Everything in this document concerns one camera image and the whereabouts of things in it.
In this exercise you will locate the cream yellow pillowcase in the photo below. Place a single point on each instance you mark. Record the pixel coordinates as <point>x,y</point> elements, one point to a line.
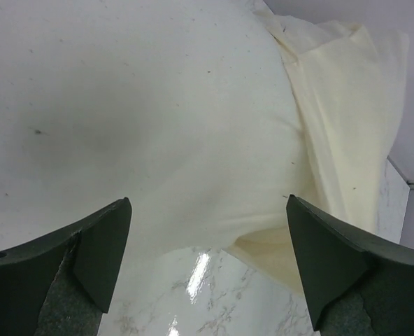
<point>315,110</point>

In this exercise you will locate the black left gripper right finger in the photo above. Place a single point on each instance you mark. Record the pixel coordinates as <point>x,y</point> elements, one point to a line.
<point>354,282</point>

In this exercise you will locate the white pillow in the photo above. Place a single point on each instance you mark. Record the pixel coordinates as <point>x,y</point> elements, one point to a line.
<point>184,107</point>

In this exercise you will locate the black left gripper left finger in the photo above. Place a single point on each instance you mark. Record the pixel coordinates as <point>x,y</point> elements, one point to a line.
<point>63,282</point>

